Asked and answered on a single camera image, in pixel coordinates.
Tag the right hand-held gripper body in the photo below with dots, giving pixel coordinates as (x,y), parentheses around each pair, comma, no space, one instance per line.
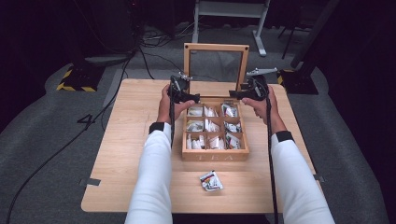
(257,88)

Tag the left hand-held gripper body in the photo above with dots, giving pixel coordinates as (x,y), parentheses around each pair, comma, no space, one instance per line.
(179,90)

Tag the wooden tea box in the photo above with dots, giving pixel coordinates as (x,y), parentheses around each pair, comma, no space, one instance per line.
(214,154)

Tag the person's left hand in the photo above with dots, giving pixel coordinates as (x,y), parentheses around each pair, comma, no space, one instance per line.
(165,109)

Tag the person's right hand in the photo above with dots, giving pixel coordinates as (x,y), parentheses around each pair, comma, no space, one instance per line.
(267,112)

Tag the group of boxed tea packets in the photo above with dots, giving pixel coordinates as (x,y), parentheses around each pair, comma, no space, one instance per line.
(214,127)

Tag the black stand base striped edge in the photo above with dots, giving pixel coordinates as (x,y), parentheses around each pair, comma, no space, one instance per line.
(299,82)
(79,79)

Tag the black wristband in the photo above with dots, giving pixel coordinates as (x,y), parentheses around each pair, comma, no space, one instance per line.
(156,127)
(284,136)

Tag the single colourful tea bag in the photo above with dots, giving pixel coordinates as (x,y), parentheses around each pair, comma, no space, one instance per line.
(211,181)

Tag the white metal stand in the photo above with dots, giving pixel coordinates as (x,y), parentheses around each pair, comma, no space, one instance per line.
(229,9)

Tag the grey tape strip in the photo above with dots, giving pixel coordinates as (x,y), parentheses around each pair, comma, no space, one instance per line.
(318,178)
(90,182)

